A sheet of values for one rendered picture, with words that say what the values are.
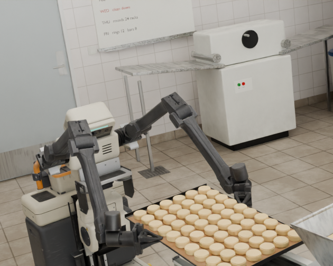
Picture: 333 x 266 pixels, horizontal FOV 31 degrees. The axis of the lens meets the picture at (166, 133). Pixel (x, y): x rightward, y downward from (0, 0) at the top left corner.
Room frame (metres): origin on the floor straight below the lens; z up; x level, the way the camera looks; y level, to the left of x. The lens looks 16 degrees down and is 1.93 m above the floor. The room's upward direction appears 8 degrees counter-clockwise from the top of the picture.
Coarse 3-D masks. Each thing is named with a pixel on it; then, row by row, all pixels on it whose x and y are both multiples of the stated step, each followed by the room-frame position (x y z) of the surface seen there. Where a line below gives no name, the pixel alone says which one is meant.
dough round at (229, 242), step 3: (228, 237) 1.86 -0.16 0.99; (231, 237) 1.86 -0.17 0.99; (234, 237) 1.85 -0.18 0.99; (225, 240) 1.84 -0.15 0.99; (228, 240) 1.84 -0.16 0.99; (231, 240) 1.84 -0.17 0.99; (234, 240) 1.84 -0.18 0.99; (237, 240) 1.83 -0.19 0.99; (225, 243) 1.83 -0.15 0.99; (228, 243) 1.82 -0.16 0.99; (231, 243) 1.82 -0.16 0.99; (234, 243) 1.82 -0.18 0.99; (225, 246) 1.83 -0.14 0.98; (228, 246) 1.82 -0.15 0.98; (231, 246) 1.82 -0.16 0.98
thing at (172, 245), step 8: (160, 208) 2.17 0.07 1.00; (232, 208) 2.11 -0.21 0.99; (176, 216) 2.09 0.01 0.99; (208, 224) 2.00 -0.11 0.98; (216, 224) 2.00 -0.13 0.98; (232, 224) 1.98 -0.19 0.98; (160, 240) 1.93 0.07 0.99; (176, 248) 1.86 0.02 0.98; (200, 248) 1.84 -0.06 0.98; (256, 248) 1.80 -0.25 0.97; (280, 248) 1.79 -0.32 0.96; (184, 256) 1.80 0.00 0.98; (192, 256) 1.79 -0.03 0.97; (264, 256) 1.75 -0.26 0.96; (200, 264) 1.74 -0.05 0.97; (248, 264) 1.71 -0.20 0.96
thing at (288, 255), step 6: (288, 252) 1.87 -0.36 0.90; (276, 258) 1.89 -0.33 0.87; (282, 258) 1.87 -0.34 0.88; (288, 258) 1.84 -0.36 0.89; (294, 258) 1.82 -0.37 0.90; (300, 258) 1.82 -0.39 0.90; (276, 264) 1.90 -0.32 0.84; (282, 264) 1.87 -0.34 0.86; (288, 264) 1.85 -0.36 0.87; (294, 264) 1.82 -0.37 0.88; (300, 264) 1.79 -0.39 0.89; (306, 264) 1.77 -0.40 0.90
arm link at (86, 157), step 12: (72, 144) 2.23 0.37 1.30; (96, 144) 2.26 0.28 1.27; (72, 156) 2.23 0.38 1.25; (84, 156) 2.20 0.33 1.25; (84, 168) 2.19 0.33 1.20; (96, 168) 2.19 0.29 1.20; (96, 180) 2.15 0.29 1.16; (96, 192) 2.12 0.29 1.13; (96, 204) 2.09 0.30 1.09; (96, 216) 2.06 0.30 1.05; (96, 228) 2.05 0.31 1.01
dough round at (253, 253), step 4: (248, 252) 1.75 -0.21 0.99; (252, 252) 1.75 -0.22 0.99; (256, 252) 1.74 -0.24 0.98; (260, 252) 1.74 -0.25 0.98; (248, 256) 1.73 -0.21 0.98; (252, 256) 1.72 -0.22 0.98; (256, 256) 1.72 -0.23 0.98; (260, 256) 1.73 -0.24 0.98; (248, 260) 1.73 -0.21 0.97; (252, 260) 1.72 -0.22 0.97; (256, 260) 1.72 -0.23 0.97
